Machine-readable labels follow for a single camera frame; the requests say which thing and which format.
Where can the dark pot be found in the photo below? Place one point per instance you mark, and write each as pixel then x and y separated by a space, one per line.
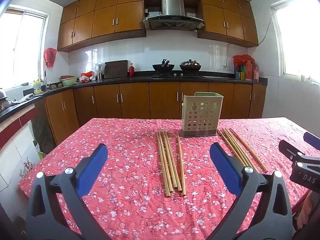
pixel 3 101

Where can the dark wooden cutting board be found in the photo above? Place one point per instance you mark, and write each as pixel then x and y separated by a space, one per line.
pixel 116 69

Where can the metal faucet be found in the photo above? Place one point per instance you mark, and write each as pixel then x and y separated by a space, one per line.
pixel 46 80

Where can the red and white plastic bags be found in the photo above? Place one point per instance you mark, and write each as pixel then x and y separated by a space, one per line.
pixel 87 76

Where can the pink cloth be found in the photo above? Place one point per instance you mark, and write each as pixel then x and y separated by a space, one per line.
pixel 308 210

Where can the black gas stove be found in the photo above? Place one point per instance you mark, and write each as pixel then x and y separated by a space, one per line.
pixel 178 75

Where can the steel range hood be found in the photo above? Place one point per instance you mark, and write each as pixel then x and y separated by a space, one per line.
pixel 172 7

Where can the grey rag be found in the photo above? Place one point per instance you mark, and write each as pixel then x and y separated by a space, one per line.
pixel 22 98

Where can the black wok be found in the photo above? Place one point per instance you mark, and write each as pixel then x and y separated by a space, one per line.
pixel 163 67

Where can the yellow detergent bottle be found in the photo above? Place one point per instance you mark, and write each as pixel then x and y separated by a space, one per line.
pixel 37 87

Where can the green basin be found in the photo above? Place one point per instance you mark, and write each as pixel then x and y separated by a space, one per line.
pixel 68 81

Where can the dark woven basket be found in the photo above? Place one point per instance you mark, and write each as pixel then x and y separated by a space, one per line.
pixel 42 135

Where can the red glass bottle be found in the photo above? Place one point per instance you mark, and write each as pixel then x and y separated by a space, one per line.
pixel 131 70

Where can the wooden wall cabinet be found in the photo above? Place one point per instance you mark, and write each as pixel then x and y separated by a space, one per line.
pixel 225 17
pixel 100 17

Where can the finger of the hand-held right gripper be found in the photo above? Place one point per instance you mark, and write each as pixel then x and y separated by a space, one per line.
pixel 312 138
pixel 287 148

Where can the plastic-wrapped metal rack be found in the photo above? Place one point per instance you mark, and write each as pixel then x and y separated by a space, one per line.
pixel 100 70

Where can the green perforated chopstick holder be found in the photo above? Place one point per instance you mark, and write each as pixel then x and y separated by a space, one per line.
pixel 200 115

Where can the lidded wok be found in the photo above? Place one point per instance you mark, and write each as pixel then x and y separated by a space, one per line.
pixel 190 65

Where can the hanging red plastic bag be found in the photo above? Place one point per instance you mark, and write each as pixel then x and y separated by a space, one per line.
pixel 50 56

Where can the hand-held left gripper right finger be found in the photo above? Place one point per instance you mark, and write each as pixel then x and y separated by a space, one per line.
pixel 222 160

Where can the wooden base kitchen cabinets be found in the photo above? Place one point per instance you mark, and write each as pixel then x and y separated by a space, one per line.
pixel 135 100

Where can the black kitchen countertop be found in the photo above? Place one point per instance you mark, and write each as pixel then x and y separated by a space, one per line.
pixel 140 78

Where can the red floral tablecloth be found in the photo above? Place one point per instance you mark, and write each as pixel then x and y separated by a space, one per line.
pixel 125 155

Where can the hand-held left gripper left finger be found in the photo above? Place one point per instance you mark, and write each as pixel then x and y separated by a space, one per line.
pixel 92 165

